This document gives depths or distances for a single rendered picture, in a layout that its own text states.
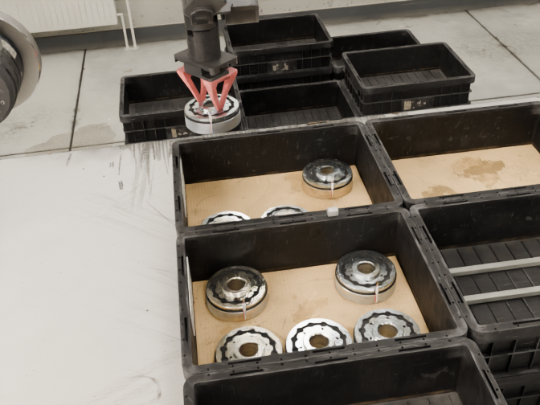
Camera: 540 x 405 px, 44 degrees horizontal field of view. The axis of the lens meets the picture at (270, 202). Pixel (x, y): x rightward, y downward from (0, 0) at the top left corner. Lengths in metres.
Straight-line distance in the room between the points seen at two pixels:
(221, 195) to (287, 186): 0.14
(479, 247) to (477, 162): 0.28
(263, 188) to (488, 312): 0.52
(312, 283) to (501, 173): 0.51
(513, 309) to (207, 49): 0.67
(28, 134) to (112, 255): 2.04
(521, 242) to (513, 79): 2.52
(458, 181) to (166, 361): 0.69
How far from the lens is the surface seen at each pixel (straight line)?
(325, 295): 1.14
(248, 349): 1.04
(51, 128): 3.46
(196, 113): 1.24
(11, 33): 1.30
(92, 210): 1.62
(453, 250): 1.26
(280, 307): 1.12
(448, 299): 1.02
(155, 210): 1.57
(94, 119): 3.47
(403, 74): 2.61
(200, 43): 1.17
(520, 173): 1.48
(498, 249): 1.28
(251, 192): 1.37
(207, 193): 1.38
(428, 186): 1.40
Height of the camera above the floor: 1.64
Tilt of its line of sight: 37 degrees down
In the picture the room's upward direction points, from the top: 3 degrees counter-clockwise
